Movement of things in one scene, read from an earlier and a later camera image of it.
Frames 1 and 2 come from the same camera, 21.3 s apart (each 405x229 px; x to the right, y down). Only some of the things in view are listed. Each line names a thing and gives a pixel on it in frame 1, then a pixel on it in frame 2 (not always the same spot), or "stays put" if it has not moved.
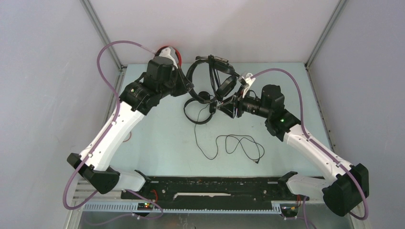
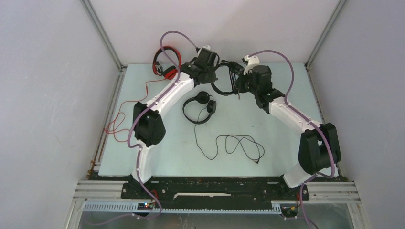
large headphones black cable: [215, 78] to [232, 66]
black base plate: [213, 192] stays put
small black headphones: [213, 107] stays put
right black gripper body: [247, 104] to [246, 84]
